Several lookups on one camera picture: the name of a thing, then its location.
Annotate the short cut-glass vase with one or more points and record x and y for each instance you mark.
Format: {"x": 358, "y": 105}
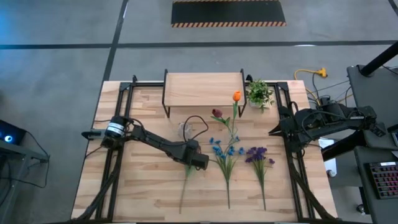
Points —
{"x": 185, "y": 129}

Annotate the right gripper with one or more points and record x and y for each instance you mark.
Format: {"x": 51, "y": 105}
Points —
{"x": 289, "y": 127}

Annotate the orange artificial tulip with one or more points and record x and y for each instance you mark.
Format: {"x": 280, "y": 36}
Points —
{"x": 237, "y": 96}

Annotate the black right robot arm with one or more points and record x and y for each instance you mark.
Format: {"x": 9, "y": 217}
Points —
{"x": 335, "y": 121}

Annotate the grey metal cart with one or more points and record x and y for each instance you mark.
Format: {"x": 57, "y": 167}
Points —
{"x": 18, "y": 152}

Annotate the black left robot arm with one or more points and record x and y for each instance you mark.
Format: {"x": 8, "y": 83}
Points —
{"x": 155, "y": 141}

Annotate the black hazard-striped floor mat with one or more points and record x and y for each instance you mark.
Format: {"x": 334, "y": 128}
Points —
{"x": 228, "y": 12}

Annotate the small black remote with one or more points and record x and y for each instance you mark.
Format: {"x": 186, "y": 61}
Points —
{"x": 378, "y": 131}

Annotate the green plant in white pot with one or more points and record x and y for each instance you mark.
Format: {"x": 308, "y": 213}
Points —
{"x": 259, "y": 93}

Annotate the backlit black keyboard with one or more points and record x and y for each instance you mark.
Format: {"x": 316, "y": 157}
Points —
{"x": 385, "y": 179}

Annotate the black power strip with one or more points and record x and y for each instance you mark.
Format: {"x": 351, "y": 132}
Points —
{"x": 325, "y": 100}

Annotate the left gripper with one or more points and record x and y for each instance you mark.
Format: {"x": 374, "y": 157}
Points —
{"x": 194, "y": 155}

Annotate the black computer with blue light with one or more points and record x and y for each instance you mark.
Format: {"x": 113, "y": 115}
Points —
{"x": 12, "y": 132}

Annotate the purple artificial flower bunch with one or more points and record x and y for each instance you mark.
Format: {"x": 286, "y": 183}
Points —
{"x": 256, "y": 154}

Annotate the blue artificial flower bunch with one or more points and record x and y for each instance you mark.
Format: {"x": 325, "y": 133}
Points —
{"x": 217, "y": 151}

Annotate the dark grey desk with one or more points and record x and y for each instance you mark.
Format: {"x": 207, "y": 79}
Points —
{"x": 379, "y": 93}

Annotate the wooden shelf with black legs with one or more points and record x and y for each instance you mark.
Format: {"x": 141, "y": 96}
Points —
{"x": 203, "y": 88}

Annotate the black metal pole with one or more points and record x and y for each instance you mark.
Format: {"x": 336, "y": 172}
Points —
{"x": 379, "y": 59}
{"x": 342, "y": 147}

